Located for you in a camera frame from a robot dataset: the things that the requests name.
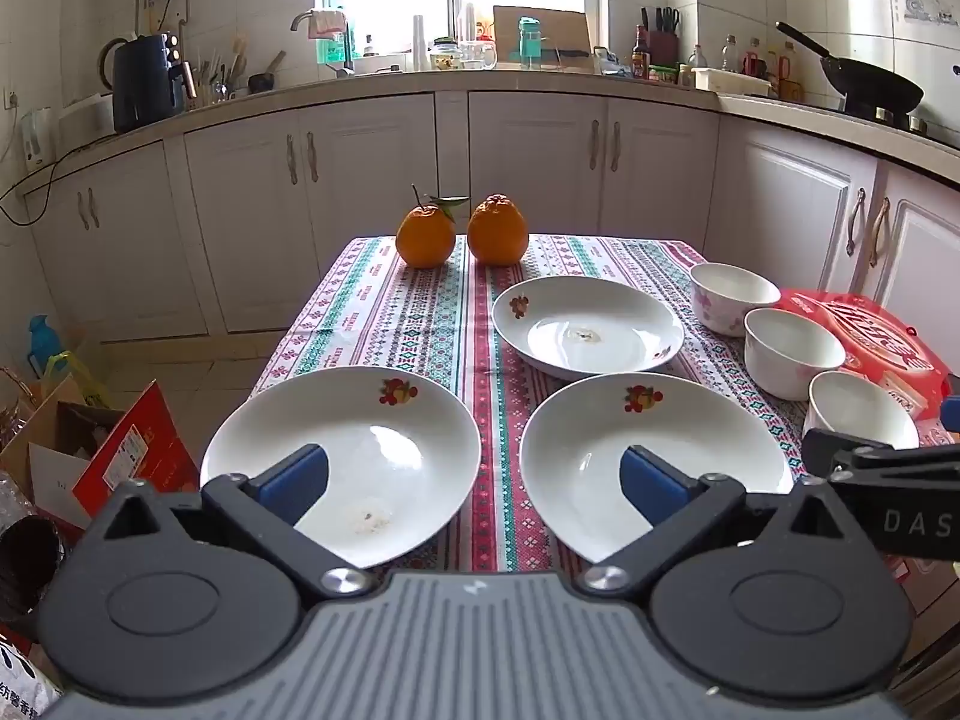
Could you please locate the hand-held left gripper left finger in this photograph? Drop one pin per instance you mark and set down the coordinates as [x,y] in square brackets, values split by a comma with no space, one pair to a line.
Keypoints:
[296,480]

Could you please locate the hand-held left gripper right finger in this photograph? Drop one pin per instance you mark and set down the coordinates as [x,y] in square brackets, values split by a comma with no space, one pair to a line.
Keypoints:
[652,484]

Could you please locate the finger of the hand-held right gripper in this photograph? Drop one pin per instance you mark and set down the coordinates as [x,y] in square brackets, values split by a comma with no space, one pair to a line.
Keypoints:
[952,412]
[825,450]

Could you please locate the white pink-flower bowl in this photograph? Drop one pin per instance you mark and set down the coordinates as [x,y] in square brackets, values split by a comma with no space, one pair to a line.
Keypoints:
[731,300]
[862,412]
[795,352]

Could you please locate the white fruit-print plate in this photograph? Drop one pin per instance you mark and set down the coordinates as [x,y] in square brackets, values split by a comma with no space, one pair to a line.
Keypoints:
[600,315]
[675,427]
[337,420]

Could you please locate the red carton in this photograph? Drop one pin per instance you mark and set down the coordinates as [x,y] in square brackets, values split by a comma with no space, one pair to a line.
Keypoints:
[146,442]

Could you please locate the patterned red green tablecloth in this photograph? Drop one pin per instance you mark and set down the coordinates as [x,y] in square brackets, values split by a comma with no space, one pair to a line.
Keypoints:
[435,315]

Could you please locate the yellow green bag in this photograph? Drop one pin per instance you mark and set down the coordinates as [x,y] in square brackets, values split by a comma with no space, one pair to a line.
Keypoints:
[75,379]

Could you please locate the open cardboard box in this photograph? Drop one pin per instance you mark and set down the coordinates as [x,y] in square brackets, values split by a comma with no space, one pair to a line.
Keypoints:
[45,450]

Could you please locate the orange with stem and leaf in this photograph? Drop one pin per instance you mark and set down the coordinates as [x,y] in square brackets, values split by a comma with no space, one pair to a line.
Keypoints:
[424,240]

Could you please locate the blue bottle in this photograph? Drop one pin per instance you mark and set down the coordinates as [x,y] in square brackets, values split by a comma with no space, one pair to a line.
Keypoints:
[45,341]

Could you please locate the bumpy orange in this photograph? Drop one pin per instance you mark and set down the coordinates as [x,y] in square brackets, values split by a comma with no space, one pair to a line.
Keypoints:
[497,232]

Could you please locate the white kitchen cabinets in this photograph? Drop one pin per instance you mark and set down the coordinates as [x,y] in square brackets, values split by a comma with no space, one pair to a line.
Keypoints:
[360,187]

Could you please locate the black wok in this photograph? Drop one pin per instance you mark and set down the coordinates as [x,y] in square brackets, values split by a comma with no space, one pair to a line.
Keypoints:
[874,82]

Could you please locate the yellow oil bottle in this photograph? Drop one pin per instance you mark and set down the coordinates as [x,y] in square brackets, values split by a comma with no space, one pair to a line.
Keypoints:
[789,75]

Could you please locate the white plastic tub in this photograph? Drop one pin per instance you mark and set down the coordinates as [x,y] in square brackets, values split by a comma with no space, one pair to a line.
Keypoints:
[731,81]

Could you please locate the small dark pot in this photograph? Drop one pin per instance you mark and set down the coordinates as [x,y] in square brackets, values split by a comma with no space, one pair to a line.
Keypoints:
[262,81]

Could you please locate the clear glass bottle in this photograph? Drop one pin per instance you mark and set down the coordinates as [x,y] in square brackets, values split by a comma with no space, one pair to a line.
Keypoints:
[730,56]

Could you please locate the utensil holder with utensils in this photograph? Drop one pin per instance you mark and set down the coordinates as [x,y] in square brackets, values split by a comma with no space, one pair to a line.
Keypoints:
[217,75]

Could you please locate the white countertop appliance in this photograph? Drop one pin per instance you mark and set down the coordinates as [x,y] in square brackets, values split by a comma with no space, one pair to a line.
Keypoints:
[84,118]

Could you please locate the beige kitchen countertop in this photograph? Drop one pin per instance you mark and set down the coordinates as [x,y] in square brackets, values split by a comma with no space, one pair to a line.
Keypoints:
[525,80]

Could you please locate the dark sauce bottle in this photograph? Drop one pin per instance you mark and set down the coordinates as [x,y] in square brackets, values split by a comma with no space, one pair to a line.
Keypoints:
[640,56]

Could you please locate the white electric kettle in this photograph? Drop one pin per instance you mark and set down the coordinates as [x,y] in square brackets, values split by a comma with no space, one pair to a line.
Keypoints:
[37,139]

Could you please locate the chrome sink faucet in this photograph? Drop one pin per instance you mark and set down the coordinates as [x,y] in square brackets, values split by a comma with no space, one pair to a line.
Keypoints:
[345,52]

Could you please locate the green dish soap bottle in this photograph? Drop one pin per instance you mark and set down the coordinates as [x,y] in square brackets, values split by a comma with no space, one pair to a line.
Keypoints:
[334,49]

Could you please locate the knife block with knives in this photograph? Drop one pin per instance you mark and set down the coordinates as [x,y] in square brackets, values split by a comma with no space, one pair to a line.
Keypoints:
[661,41]

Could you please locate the teal water bottle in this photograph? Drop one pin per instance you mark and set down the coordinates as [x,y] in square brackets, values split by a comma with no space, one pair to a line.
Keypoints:
[529,41]

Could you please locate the pink cloth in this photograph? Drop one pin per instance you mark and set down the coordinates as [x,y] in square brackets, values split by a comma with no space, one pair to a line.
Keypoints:
[326,21]

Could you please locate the clear glass pitcher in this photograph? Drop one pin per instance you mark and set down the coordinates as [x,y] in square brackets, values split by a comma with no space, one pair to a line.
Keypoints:
[476,56]

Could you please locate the brown cutting board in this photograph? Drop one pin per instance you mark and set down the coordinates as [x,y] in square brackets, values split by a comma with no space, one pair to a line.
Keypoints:
[562,30]

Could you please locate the clear cooking oil bottle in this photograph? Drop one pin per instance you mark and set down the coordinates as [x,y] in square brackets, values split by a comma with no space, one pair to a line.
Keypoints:
[469,19]

